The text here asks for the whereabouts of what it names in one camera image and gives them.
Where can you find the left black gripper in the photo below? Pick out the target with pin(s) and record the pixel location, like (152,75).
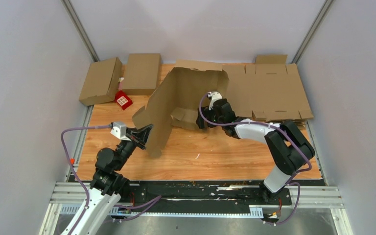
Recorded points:
(143,132)

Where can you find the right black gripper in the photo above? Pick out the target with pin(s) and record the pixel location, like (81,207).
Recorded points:
(207,112)

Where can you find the cardboard box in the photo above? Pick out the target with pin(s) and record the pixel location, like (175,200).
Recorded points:
(176,101)
(101,82)
(142,73)

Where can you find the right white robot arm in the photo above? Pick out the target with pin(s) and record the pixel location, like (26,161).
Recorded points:
(289,148)

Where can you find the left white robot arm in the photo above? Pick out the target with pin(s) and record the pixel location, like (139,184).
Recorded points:
(107,186)

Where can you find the folded cardboard box upright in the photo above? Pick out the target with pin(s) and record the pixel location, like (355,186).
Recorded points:
(142,73)

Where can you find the red plastic block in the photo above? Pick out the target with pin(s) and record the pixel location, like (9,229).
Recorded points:
(123,100)

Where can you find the stack of flat cardboard sheets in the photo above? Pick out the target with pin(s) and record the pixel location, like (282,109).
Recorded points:
(269,90)

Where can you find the pink white small item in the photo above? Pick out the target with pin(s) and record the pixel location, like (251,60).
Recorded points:
(120,83)

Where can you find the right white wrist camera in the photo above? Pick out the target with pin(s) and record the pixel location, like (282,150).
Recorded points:
(213,97)

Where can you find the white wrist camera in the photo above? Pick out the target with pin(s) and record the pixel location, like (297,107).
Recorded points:
(118,130)
(213,97)

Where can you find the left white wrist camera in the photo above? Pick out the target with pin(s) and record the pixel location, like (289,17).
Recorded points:
(118,130)

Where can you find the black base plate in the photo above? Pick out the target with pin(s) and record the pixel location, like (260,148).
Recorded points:
(212,197)

